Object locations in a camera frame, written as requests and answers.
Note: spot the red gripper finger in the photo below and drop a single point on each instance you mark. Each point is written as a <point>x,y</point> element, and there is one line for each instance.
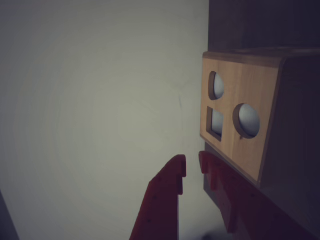
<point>162,200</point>
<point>245,205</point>

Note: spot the wooden shape sorter box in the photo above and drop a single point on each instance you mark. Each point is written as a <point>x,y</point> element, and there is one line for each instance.
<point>250,85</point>

